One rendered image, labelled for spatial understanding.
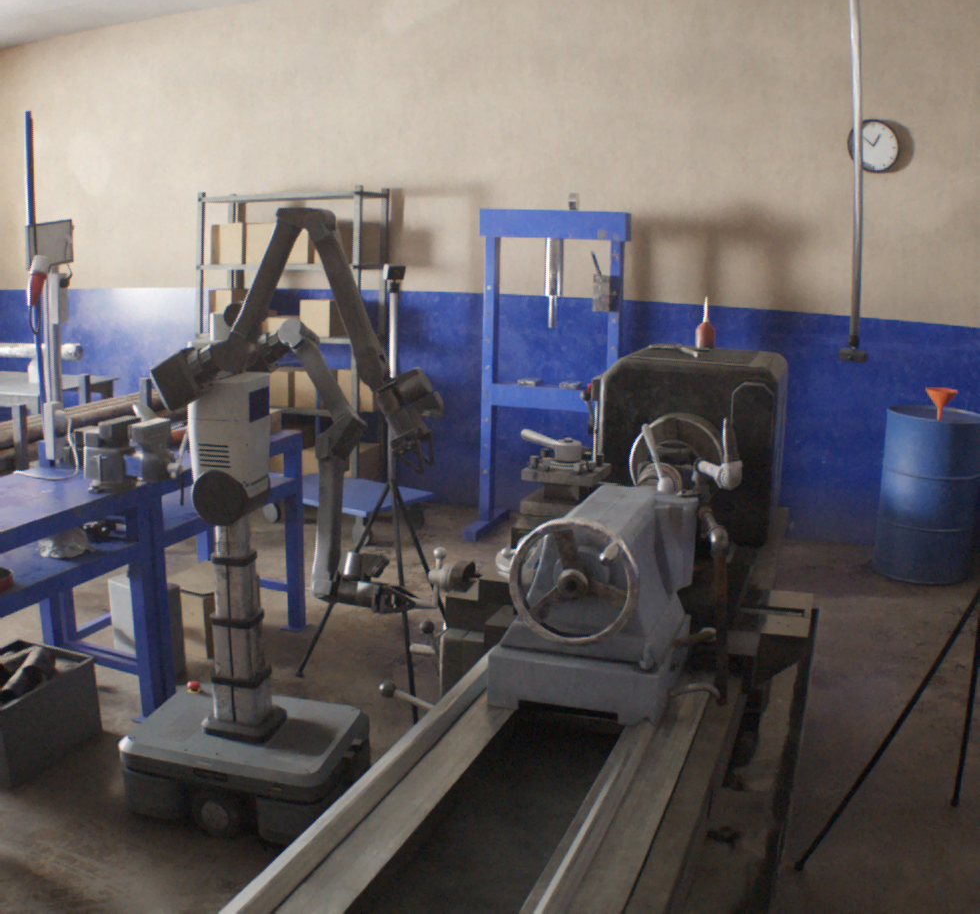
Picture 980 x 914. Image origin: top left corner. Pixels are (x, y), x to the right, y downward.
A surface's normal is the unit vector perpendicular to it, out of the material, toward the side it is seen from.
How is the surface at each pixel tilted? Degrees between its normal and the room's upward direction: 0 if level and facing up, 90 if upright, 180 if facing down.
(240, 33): 90
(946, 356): 90
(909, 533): 90
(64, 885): 0
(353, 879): 0
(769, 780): 0
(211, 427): 90
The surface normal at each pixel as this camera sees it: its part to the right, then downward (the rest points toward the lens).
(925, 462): -0.55, 0.14
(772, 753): 0.02, -0.98
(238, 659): -0.20, 0.17
